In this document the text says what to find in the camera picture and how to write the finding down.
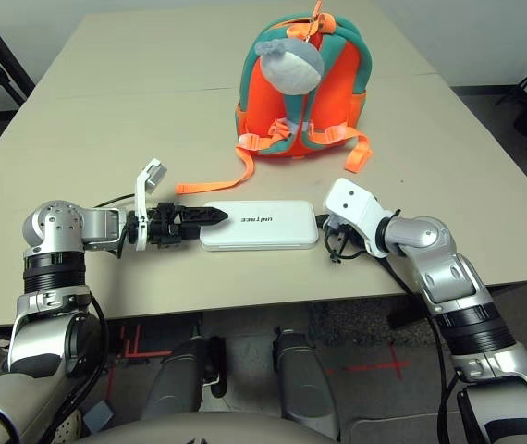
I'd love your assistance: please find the grey robot right leg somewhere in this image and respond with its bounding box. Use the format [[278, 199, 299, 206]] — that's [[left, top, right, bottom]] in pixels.
[[272, 326, 341, 440]]

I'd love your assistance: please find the white pencil case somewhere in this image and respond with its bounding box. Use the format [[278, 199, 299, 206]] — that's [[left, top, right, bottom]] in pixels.
[[198, 198, 320, 253]]

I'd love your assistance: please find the white perforated shoe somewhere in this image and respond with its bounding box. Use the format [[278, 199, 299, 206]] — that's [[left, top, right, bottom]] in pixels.
[[53, 409, 84, 444]]

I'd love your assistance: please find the grey robot torso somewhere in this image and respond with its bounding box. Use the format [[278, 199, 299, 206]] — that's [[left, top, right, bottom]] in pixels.
[[76, 411, 320, 444]]

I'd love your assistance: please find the grey robot left leg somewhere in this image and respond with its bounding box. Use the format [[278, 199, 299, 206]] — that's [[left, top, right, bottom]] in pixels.
[[142, 335, 227, 422]]

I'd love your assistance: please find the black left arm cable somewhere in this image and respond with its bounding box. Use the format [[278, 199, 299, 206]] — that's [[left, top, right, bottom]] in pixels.
[[55, 192, 138, 431]]

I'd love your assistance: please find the side table with black frame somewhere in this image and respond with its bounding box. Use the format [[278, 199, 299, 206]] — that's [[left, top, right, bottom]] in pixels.
[[0, 20, 36, 112]]

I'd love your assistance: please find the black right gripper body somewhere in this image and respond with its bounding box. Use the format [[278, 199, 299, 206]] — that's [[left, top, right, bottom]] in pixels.
[[323, 216, 367, 255]]

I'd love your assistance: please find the grey and white plush pendant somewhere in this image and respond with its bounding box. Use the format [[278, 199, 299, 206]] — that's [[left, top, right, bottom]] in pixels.
[[254, 37, 325, 96]]

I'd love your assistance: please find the small grey-blue block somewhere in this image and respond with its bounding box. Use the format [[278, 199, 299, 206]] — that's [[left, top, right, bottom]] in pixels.
[[82, 401, 113, 432]]

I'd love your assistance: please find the grey robot leg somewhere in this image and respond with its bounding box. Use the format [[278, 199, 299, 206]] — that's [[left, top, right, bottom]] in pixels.
[[142, 335, 227, 422], [272, 326, 341, 440]]

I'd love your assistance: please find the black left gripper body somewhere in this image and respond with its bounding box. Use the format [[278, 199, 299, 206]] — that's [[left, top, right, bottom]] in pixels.
[[147, 202, 186, 249]]

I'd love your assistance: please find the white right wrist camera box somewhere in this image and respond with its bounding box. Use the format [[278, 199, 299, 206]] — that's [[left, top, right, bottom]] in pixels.
[[322, 178, 394, 258]]

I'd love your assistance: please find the orange and teal backpack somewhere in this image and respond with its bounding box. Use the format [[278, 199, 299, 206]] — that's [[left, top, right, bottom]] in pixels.
[[175, 0, 374, 195]]

